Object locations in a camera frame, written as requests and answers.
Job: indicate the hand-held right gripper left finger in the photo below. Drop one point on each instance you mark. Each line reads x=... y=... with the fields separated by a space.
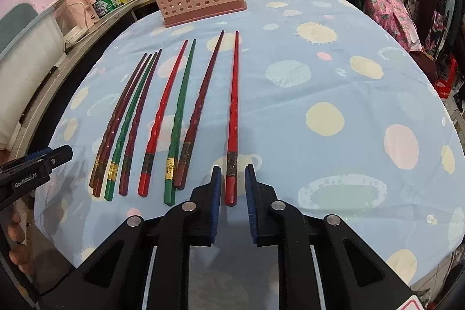
x=217 y=201

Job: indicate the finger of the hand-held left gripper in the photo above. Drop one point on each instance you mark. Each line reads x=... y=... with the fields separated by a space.
x=36 y=153
x=60 y=154

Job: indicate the bright red chopstick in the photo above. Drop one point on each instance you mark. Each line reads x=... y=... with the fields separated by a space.
x=230 y=190
x=145 y=183

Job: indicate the person's left hand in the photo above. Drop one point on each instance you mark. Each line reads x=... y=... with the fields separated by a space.
x=16 y=232

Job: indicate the dark ornate metal chair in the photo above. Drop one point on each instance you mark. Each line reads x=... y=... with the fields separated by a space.
x=425 y=1

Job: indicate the green chopstick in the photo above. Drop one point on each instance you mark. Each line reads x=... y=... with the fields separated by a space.
x=110 y=183
x=169 y=190

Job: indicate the pink floral cloth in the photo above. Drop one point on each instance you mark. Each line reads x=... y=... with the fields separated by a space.
x=385 y=5

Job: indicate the blue spotted tablecloth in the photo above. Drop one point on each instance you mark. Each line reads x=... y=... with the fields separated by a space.
x=290 y=150

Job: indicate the white storage bin blue lid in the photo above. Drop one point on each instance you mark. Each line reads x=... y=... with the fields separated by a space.
x=25 y=52

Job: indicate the dark brown chopstick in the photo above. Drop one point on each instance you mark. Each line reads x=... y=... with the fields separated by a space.
x=97 y=161

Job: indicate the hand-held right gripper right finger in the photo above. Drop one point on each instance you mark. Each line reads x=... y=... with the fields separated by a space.
x=250 y=204

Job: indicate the dark red chopstick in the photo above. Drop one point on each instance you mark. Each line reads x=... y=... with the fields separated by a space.
x=181 y=175
x=98 y=186
x=125 y=183

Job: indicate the red plastic stool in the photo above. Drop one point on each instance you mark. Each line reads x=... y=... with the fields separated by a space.
x=447 y=77

